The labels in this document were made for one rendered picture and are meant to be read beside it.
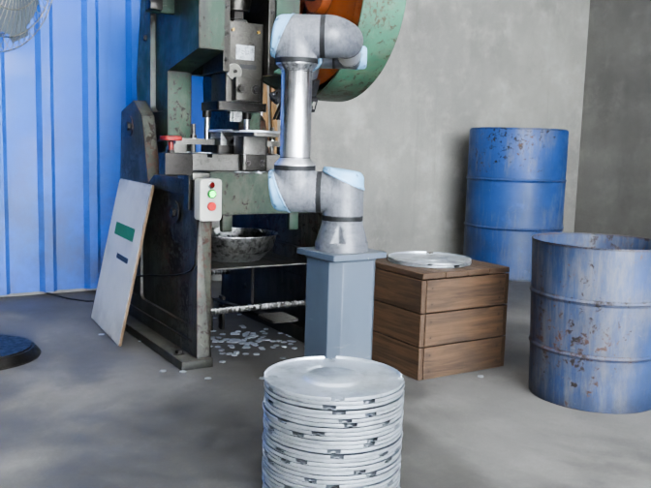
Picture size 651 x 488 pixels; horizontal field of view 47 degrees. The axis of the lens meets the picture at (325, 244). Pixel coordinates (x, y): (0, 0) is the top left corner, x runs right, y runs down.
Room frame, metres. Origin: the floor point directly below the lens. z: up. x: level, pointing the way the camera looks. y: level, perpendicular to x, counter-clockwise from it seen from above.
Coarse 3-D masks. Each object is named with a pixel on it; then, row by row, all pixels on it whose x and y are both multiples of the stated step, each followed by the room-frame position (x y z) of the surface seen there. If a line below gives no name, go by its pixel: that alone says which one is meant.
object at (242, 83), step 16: (240, 32) 2.75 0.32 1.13; (256, 32) 2.78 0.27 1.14; (240, 48) 2.75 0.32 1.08; (256, 48) 2.78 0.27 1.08; (240, 64) 2.75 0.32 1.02; (256, 64) 2.78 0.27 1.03; (224, 80) 2.73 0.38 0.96; (240, 80) 2.71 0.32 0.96; (256, 80) 2.75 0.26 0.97; (224, 96) 2.72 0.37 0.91; (240, 96) 2.72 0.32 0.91; (256, 96) 2.75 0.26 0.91
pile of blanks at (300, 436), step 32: (288, 416) 1.42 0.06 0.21; (320, 416) 1.38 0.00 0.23; (352, 416) 1.38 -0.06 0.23; (384, 416) 1.41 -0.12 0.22; (288, 448) 1.40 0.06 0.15; (320, 448) 1.39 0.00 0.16; (352, 448) 1.38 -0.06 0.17; (384, 448) 1.43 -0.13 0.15; (288, 480) 1.40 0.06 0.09; (320, 480) 1.37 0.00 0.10; (352, 480) 1.38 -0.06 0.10; (384, 480) 1.43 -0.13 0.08
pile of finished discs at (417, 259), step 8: (392, 256) 2.65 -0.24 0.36; (400, 256) 2.66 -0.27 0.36; (408, 256) 2.66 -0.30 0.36; (416, 256) 2.63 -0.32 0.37; (424, 256) 2.63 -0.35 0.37; (432, 256) 2.64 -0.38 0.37; (440, 256) 2.64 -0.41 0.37; (448, 256) 2.69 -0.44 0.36; (456, 256) 2.70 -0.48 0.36; (464, 256) 2.67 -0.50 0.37; (400, 264) 2.52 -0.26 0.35; (408, 264) 2.50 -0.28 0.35; (416, 264) 2.48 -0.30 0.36; (424, 264) 2.47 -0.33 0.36; (432, 264) 2.47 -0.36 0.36; (440, 264) 2.47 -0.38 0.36; (448, 264) 2.48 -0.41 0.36; (456, 264) 2.49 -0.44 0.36; (464, 264) 2.51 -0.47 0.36
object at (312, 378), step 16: (272, 368) 1.57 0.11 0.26; (288, 368) 1.58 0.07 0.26; (304, 368) 1.58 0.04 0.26; (320, 368) 1.56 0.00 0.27; (336, 368) 1.57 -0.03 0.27; (352, 368) 1.59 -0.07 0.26; (368, 368) 1.59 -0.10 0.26; (384, 368) 1.60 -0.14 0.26; (272, 384) 1.44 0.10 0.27; (288, 384) 1.46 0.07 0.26; (304, 384) 1.47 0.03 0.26; (320, 384) 1.46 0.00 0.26; (336, 384) 1.46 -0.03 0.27; (352, 384) 1.47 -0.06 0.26; (368, 384) 1.48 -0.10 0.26; (384, 384) 1.48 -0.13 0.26; (400, 384) 1.46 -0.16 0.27; (320, 400) 1.38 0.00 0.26; (352, 400) 1.38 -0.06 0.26
